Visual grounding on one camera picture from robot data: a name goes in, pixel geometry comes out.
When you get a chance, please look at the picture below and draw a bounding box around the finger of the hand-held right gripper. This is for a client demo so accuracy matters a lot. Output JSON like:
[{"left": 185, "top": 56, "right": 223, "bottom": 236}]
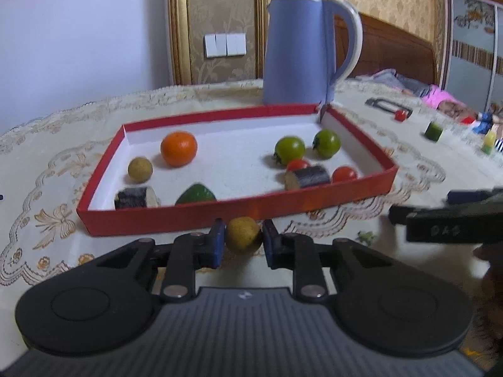
[
  {"left": 447, "top": 188, "right": 503, "bottom": 206},
  {"left": 388, "top": 205, "right": 409, "bottom": 226}
]

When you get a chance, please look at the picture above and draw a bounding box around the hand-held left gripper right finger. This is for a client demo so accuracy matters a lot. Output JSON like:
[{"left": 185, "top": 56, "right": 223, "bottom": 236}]
[{"left": 261, "top": 219, "right": 394, "bottom": 303}]

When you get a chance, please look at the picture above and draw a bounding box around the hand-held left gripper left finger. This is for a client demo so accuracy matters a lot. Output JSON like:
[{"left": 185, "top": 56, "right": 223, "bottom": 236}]
[{"left": 96, "top": 219, "right": 226, "bottom": 303}]

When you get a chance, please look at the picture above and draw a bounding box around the brown longan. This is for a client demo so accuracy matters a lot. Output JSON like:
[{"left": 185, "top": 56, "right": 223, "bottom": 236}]
[
  {"left": 225, "top": 217, "right": 263, "bottom": 254},
  {"left": 128, "top": 157, "right": 153, "bottom": 183}
]

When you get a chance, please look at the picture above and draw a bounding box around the red cardboard box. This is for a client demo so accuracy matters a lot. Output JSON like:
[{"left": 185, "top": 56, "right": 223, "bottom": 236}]
[{"left": 76, "top": 103, "right": 398, "bottom": 237}]

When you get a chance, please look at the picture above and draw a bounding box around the green tomato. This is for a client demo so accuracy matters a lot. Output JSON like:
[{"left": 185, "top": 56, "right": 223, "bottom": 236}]
[
  {"left": 312, "top": 129, "right": 342, "bottom": 160},
  {"left": 274, "top": 136, "right": 306, "bottom": 166}
]

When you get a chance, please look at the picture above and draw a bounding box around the person's right hand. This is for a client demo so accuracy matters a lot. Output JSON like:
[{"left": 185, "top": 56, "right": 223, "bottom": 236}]
[{"left": 473, "top": 243, "right": 503, "bottom": 323}]

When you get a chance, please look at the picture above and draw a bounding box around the green wedge piece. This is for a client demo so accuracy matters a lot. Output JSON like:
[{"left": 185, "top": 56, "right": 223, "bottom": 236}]
[{"left": 175, "top": 183, "right": 217, "bottom": 205}]

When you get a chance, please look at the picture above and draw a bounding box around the small yellow green bottle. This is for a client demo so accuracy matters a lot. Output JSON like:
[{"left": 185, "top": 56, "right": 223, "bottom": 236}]
[{"left": 481, "top": 129, "right": 496, "bottom": 155}]

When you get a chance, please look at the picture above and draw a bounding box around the green cucumber piece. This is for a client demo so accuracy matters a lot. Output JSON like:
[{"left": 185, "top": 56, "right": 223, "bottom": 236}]
[{"left": 424, "top": 121, "right": 443, "bottom": 141}]

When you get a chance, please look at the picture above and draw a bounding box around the orange tangerine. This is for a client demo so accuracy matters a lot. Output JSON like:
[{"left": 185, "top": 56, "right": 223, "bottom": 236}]
[{"left": 160, "top": 131, "right": 198, "bottom": 167}]

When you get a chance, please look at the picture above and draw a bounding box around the pink toy on bed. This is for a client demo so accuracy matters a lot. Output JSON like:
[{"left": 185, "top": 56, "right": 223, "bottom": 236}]
[{"left": 422, "top": 84, "right": 468, "bottom": 111}]

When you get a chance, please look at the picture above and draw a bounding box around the grey blanket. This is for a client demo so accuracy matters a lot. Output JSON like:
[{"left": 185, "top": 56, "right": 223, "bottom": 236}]
[{"left": 371, "top": 68, "right": 433, "bottom": 97}]

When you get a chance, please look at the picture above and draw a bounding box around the patterned wardrobe door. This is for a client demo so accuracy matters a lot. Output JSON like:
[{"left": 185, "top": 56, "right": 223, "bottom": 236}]
[{"left": 442, "top": 0, "right": 503, "bottom": 114}]

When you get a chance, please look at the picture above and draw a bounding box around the brown wooden headboard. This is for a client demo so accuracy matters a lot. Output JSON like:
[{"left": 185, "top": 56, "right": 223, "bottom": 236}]
[{"left": 334, "top": 12, "right": 439, "bottom": 85}]

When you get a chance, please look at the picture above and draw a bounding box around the blue electric kettle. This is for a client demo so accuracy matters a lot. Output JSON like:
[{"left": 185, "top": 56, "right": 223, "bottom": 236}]
[{"left": 261, "top": 0, "right": 363, "bottom": 107}]

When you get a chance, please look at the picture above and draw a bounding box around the black plastic frame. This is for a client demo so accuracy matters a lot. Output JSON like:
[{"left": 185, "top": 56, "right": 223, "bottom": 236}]
[{"left": 365, "top": 97, "right": 413, "bottom": 120}]

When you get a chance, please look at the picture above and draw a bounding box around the white wall switch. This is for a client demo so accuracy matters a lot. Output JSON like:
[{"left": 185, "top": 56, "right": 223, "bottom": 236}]
[{"left": 203, "top": 32, "right": 247, "bottom": 57}]

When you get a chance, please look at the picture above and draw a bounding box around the gold wall moulding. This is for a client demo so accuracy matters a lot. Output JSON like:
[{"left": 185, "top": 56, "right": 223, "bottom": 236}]
[{"left": 167, "top": 0, "right": 268, "bottom": 86}]

